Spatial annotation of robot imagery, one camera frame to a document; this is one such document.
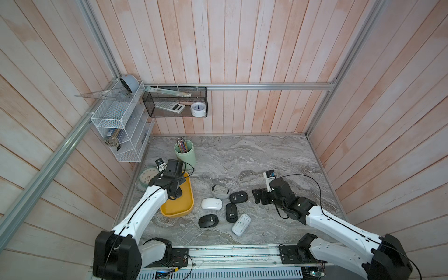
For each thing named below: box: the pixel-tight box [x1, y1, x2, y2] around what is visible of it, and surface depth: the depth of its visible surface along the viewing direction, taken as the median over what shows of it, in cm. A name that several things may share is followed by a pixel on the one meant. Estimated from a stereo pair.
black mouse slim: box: [225, 203, 238, 223], surface depth 87 cm
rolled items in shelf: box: [104, 128, 125, 147], surface depth 79 cm
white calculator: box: [154, 102, 186, 114], surface depth 100 cm
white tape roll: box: [190, 102, 207, 118], surface depth 97 cm
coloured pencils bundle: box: [176, 136, 188, 153], surface depth 97 cm
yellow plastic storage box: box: [160, 172, 195, 219], surface depth 88 cm
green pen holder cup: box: [173, 140, 196, 170], surface depth 97 cm
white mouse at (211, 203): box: [200, 197, 223, 211], surface depth 89 cm
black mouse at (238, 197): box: [229, 190, 249, 204], surface depth 90 cm
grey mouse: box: [211, 184, 230, 198], surface depth 91 cm
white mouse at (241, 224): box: [231, 212, 252, 237], surface depth 82 cm
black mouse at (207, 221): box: [198, 214, 219, 229], surface depth 83 cm
